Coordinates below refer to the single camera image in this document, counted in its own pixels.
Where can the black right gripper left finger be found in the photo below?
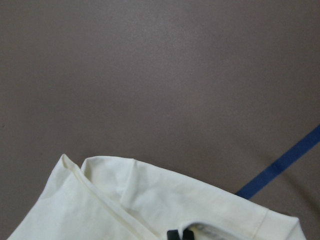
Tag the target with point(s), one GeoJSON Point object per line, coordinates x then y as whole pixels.
{"type": "Point", "coordinates": [173, 234]}

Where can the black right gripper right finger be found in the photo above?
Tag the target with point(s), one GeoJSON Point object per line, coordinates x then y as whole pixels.
{"type": "Point", "coordinates": [188, 234]}

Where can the cream long-sleeve printed shirt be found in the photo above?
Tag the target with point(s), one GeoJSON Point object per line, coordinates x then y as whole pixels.
{"type": "Point", "coordinates": [116, 198]}

